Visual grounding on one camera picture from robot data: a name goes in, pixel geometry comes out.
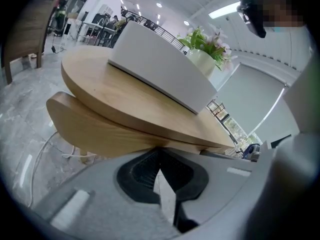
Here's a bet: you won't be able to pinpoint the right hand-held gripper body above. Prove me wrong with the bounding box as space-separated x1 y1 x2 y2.
243 140 271 163

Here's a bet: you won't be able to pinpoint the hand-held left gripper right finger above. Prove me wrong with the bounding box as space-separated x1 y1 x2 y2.
159 147 262 235

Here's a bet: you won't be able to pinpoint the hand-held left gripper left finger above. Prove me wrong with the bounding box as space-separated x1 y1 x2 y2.
32 147 176 240

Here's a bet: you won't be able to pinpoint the wooden coffee table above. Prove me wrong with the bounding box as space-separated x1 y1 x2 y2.
46 45 236 164

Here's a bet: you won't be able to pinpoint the grey roller blind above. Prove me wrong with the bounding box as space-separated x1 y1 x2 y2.
216 63 286 141

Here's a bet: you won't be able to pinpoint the person's light grey shirt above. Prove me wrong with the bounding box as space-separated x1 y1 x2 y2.
249 56 320 240

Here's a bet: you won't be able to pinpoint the potted pink flowers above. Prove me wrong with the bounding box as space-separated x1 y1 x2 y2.
176 25 239 80

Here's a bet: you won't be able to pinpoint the white rectangular tray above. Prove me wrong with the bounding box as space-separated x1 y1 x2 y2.
107 20 218 114

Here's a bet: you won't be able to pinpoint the black metal railing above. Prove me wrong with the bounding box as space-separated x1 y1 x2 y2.
121 5 191 52

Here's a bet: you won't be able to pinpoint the ceiling tube light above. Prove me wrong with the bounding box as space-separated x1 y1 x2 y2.
208 1 241 19

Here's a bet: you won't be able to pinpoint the person's head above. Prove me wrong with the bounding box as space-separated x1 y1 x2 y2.
234 0 310 39

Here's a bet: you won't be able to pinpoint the dark wooden side table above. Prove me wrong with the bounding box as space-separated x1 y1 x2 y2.
2 0 59 85

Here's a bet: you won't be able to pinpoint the white power cable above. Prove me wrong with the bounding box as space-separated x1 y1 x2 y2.
29 130 97 209

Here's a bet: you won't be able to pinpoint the black head camera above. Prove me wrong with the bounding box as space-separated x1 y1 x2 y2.
234 0 267 39

